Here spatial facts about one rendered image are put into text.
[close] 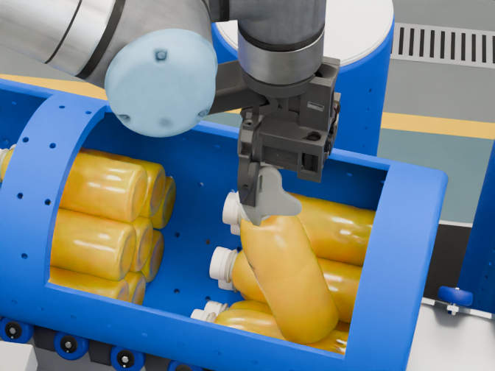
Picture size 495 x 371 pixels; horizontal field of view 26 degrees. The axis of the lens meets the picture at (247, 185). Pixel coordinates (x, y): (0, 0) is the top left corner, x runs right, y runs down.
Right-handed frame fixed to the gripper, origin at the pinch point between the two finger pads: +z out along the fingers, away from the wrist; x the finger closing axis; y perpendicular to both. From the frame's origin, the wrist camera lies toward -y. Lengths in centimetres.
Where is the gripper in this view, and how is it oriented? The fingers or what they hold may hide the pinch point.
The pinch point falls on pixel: (256, 197)
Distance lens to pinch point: 110.3
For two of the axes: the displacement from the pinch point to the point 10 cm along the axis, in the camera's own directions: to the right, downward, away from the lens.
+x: 2.8, -7.4, 6.2
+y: 9.6, 2.1, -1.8
